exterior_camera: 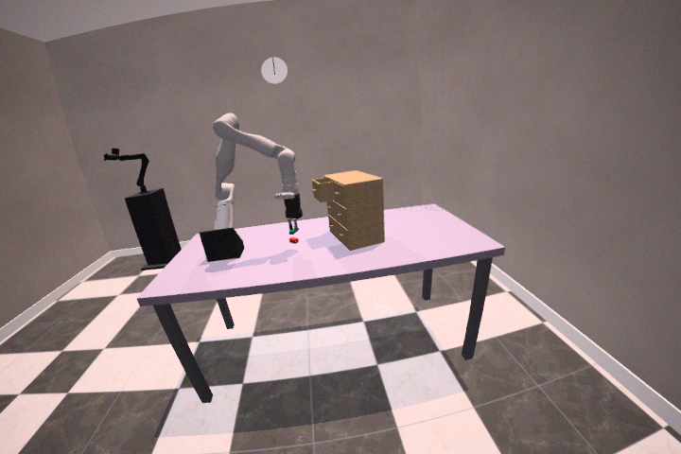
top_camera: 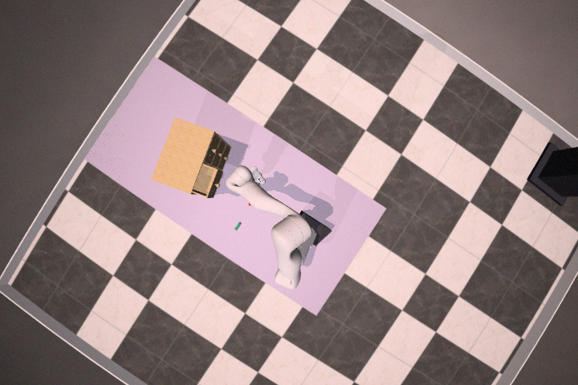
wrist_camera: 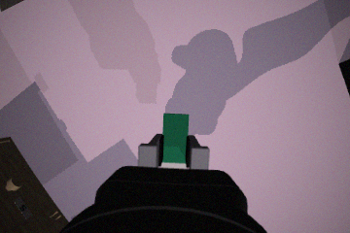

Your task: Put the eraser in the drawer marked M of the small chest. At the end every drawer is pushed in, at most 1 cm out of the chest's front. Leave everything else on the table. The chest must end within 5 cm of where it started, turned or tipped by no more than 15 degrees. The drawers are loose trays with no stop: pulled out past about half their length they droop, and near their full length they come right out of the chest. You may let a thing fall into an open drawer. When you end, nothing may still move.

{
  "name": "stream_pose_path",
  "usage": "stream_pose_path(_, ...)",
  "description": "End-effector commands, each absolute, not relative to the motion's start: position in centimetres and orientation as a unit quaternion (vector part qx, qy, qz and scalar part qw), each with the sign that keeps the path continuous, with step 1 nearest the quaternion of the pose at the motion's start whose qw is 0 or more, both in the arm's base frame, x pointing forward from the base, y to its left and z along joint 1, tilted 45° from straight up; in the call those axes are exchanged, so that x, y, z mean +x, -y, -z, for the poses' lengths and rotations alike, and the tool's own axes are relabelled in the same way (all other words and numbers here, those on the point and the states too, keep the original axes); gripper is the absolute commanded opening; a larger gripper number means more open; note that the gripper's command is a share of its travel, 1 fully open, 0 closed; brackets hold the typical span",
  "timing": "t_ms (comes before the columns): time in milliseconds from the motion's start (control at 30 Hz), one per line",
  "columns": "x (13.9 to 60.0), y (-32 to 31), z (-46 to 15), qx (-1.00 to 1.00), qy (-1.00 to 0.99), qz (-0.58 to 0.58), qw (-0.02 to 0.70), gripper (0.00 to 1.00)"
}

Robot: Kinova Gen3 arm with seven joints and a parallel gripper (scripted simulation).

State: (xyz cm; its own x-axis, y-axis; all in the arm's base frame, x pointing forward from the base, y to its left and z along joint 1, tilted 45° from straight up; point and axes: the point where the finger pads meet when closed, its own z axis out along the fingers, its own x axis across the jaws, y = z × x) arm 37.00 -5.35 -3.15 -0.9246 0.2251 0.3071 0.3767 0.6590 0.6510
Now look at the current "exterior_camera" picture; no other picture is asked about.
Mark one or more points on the small wooden chest of drawers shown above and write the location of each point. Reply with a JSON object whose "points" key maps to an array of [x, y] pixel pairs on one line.
{"points": [[364, 209]]}

